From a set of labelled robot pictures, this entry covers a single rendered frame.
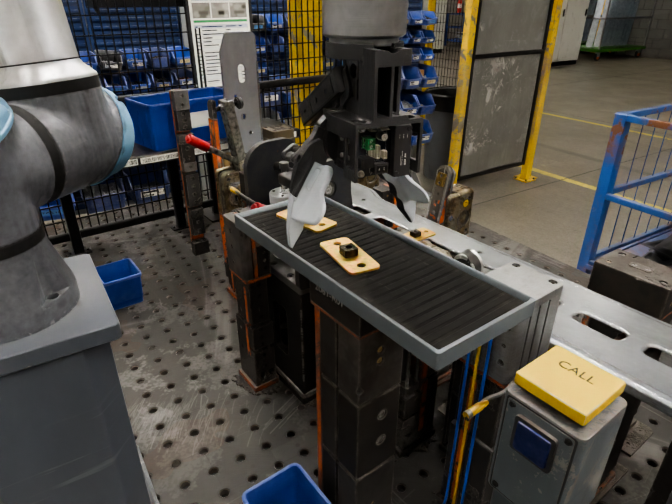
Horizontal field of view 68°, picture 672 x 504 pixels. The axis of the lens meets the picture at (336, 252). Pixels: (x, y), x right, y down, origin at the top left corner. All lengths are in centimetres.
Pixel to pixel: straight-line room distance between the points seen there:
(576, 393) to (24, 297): 54
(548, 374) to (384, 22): 31
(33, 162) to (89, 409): 29
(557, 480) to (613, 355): 34
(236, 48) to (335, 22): 107
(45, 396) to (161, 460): 38
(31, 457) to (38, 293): 20
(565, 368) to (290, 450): 62
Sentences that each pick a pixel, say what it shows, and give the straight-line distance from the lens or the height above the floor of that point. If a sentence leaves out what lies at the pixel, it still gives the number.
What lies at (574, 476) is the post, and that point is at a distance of 45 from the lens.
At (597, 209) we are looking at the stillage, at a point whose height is 48.
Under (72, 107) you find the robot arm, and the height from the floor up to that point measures 131.
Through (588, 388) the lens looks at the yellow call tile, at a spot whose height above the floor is 116.
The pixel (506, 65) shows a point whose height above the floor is 97.
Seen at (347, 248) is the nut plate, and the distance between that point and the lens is 57.
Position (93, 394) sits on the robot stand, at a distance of 67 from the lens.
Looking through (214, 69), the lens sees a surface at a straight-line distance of 180.
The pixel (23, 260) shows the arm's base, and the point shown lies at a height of 118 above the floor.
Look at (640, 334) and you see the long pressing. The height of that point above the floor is 100.
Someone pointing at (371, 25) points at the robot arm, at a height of 140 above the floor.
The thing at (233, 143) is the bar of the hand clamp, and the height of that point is 112.
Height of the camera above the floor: 143
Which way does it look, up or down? 27 degrees down
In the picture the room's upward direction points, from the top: straight up
